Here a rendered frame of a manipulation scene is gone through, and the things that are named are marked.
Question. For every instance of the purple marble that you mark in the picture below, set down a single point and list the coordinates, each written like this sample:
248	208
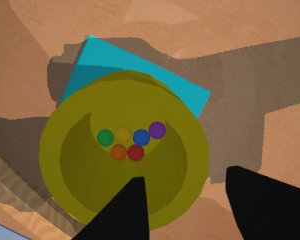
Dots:
157	130

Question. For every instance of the green marble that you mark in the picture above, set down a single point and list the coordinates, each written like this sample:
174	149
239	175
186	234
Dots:
105	138

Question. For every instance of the blue marble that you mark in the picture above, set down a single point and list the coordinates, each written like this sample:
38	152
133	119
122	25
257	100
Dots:
141	137

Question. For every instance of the orange marble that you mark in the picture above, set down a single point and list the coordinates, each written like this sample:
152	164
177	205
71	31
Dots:
118	152

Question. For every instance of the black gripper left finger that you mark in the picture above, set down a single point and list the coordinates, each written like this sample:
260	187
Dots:
125	217

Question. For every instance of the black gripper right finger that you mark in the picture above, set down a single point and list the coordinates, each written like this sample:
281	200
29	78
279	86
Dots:
263	208

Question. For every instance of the yellow cup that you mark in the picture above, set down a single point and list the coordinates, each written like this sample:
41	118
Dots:
83	177

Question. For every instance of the dark red ball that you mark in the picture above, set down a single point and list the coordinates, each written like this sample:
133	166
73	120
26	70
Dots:
136	153

